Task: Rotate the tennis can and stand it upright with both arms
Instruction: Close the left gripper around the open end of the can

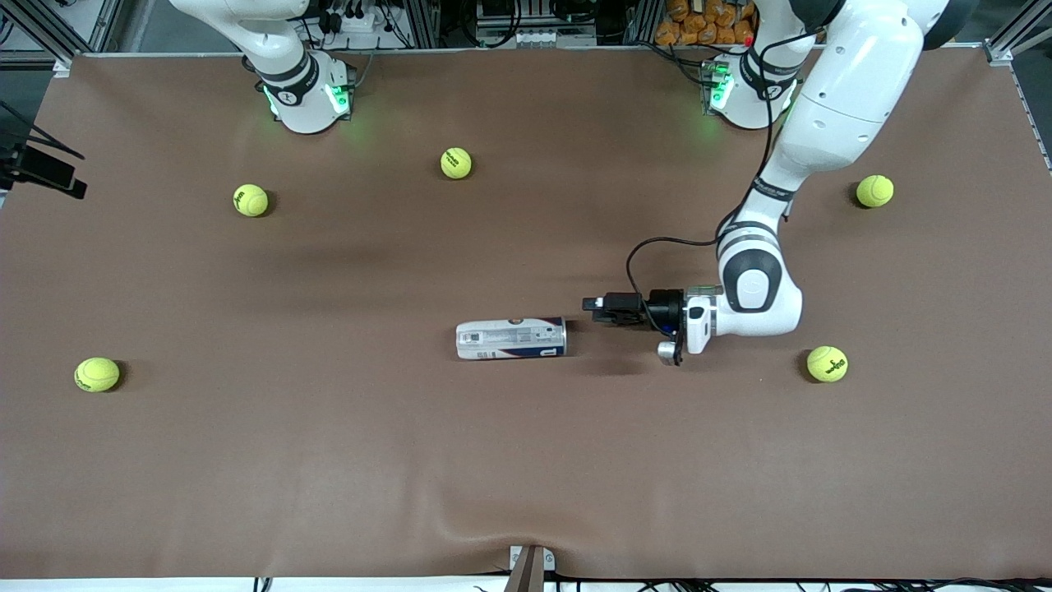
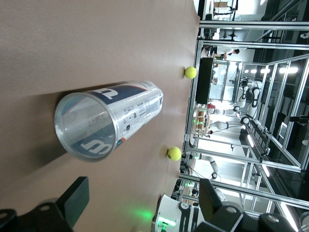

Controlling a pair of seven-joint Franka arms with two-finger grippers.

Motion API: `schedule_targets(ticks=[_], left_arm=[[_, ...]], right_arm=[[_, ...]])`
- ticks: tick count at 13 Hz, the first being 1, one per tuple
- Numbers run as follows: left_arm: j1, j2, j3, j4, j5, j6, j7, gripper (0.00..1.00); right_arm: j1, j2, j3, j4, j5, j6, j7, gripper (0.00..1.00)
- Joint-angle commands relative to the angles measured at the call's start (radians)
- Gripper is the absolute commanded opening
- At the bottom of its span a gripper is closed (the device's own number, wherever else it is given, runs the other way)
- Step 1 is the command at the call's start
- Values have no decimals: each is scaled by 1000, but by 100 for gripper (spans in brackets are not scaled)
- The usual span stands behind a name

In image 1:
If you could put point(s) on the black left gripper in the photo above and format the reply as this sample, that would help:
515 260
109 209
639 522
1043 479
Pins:
662 309

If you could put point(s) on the yellow tennis ball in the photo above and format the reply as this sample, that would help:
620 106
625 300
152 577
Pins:
251 200
874 191
827 363
97 374
456 163

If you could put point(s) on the white blue tennis ball can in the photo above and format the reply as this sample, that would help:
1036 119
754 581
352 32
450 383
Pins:
509 339

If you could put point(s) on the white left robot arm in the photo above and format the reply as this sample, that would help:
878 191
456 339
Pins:
855 74

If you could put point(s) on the white terminal strip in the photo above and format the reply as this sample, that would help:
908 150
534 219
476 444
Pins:
534 38

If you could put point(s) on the aluminium frame profile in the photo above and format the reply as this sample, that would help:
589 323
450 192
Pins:
105 20
998 51
641 20
423 20

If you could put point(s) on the brown table mat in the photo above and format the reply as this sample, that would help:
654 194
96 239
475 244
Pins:
526 452

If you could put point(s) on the orange packed bags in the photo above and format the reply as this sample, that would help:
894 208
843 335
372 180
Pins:
703 23

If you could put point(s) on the white power strip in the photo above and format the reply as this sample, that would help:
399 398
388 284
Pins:
353 20

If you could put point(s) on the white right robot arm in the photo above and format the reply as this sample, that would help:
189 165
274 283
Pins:
292 103

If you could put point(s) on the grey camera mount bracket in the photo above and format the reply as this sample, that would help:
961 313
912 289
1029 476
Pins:
530 571

